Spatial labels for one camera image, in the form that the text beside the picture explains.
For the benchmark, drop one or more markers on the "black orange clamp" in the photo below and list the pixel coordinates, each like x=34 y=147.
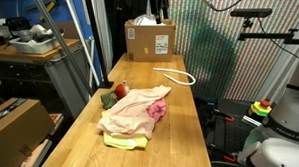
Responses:
x=225 y=117
x=227 y=156

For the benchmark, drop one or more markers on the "large taped cardboard box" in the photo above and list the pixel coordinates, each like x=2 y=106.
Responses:
x=17 y=131

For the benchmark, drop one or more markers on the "small labelled cardboard box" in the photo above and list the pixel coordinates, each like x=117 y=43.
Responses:
x=144 y=43

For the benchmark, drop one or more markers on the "white plastic bin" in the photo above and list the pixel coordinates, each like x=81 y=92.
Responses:
x=34 y=47

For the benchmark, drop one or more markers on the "peach shirt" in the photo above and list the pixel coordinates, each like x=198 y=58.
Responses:
x=130 y=114

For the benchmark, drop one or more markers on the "slanted grey metal pole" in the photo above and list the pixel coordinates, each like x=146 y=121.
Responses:
x=59 y=40

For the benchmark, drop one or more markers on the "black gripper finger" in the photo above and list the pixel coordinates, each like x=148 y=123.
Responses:
x=156 y=14
x=165 y=10

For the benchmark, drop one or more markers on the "black stand pole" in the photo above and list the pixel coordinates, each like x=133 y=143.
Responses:
x=98 y=45

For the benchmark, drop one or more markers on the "black desktop device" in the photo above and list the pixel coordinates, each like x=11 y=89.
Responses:
x=15 y=23

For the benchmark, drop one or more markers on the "black bar camera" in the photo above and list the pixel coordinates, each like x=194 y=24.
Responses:
x=250 y=12

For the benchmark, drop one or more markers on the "perforated backdrop screen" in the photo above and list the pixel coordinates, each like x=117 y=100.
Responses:
x=221 y=51

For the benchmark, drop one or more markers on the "black curtain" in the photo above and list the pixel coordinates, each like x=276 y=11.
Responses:
x=117 y=28

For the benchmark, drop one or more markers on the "red radish toy green leaves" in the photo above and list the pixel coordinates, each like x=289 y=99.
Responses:
x=121 y=91

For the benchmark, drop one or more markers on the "white slanted pole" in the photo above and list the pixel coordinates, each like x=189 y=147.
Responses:
x=79 y=27

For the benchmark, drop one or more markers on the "clear plastic bag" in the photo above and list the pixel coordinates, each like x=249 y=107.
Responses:
x=142 y=20

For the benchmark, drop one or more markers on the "yellow-green cloth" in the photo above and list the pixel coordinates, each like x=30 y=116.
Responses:
x=125 y=142

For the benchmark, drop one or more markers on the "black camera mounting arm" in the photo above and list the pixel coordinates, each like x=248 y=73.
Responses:
x=271 y=36

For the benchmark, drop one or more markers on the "pink cloth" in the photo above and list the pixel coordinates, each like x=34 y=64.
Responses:
x=158 y=109

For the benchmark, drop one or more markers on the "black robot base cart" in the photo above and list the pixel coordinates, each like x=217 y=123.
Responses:
x=234 y=130

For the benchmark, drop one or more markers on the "yellow red emergency stop button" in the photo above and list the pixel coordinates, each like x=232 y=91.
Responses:
x=259 y=109

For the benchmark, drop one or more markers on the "wood-topped grey workbench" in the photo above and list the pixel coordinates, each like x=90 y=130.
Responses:
x=55 y=73

